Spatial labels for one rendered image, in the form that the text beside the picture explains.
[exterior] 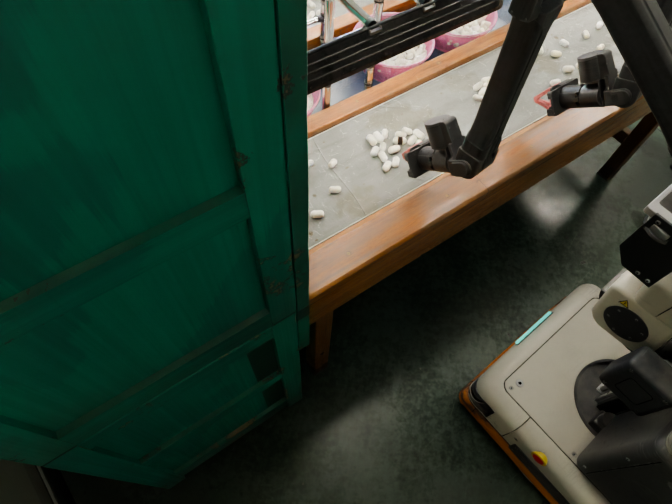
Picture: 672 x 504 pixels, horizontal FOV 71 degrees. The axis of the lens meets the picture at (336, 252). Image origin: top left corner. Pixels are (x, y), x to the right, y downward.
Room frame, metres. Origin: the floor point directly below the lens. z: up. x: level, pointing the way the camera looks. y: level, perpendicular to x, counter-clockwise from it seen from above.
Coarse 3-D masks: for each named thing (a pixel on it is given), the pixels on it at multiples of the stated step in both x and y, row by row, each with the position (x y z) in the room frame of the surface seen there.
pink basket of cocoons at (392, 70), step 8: (360, 24) 1.41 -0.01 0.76; (432, 40) 1.36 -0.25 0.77; (432, 48) 1.32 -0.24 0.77; (376, 64) 1.23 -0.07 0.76; (384, 64) 1.22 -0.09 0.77; (416, 64) 1.24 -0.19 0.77; (376, 72) 1.24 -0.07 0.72; (384, 72) 1.23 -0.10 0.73; (392, 72) 1.23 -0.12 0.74; (400, 72) 1.23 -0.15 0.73; (376, 80) 1.26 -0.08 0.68; (384, 80) 1.25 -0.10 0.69
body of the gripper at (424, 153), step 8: (424, 144) 0.80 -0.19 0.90; (408, 152) 0.77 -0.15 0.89; (416, 152) 0.77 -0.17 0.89; (424, 152) 0.76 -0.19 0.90; (432, 152) 0.75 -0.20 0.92; (408, 160) 0.75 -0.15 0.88; (416, 160) 0.76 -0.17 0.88; (424, 160) 0.75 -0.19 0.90; (416, 168) 0.75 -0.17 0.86; (424, 168) 0.74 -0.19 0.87; (432, 168) 0.73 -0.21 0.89; (416, 176) 0.73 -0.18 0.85
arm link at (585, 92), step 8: (600, 80) 0.94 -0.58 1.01; (584, 88) 0.95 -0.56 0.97; (592, 88) 0.94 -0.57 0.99; (600, 88) 0.92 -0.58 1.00; (584, 96) 0.93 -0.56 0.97; (592, 96) 0.92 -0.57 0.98; (600, 96) 0.91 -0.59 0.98; (584, 104) 0.93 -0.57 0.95; (592, 104) 0.91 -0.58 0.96; (600, 104) 0.91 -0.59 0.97
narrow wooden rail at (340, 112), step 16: (576, 0) 1.65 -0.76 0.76; (560, 16) 1.58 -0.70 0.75; (496, 32) 1.43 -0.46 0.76; (464, 48) 1.34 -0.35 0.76; (480, 48) 1.35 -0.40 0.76; (496, 48) 1.39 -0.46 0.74; (432, 64) 1.25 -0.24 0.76; (448, 64) 1.25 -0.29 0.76; (400, 80) 1.16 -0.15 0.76; (416, 80) 1.17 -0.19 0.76; (352, 96) 1.08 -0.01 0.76; (368, 96) 1.08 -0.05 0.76; (384, 96) 1.09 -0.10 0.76; (320, 112) 1.00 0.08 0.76; (336, 112) 1.01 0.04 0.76; (352, 112) 1.02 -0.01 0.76; (320, 128) 0.95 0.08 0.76
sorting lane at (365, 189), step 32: (576, 32) 1.51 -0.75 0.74; (608, 32) 1.53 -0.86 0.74; (480, 64) 1.30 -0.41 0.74; (544, 64) 1.33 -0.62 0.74; (416, 96) 1.13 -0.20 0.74; (448, 96) 1.14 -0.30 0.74; (544, 96) 1.18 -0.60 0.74; (352, 128) 0.98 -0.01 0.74; (384, 128) 0.99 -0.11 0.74; (416, 128) 1.00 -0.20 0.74; (512, 128) 1.03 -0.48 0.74; (320, 160) 0.85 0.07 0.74; (352, 160) 0.86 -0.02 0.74; (320, 192) 0.74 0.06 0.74; (352, 192) 0.75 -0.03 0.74; (384, 192) 0.76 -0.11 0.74; (320, 224) 0.64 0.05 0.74; (352, 224) 0.65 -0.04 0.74
